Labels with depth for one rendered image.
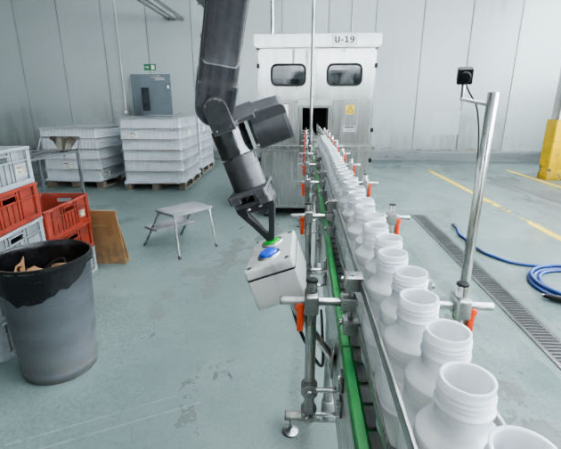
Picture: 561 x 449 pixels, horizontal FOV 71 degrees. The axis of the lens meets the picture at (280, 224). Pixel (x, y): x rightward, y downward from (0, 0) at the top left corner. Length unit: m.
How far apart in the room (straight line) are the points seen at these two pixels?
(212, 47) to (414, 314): 0.42
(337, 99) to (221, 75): 4.21
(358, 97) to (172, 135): 3.17
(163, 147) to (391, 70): 6.06
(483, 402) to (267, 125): 0.47
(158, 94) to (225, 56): 10.30
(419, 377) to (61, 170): 7.43
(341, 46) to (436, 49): 6.19
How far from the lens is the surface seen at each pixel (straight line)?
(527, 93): 11.56
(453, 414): 0.31
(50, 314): 2.17
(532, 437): 0.29
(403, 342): 0.41
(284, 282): 0.61
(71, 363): 2.34
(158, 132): 6.70
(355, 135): 4.79
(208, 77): 0.58
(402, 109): 10.53
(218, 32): 0.58
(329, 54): 4.78
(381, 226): 0.64
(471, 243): 1.54
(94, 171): 7.33
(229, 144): 0.63
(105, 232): 3.66
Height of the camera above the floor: 1.34
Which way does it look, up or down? 17 degrees down
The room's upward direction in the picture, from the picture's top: straight up
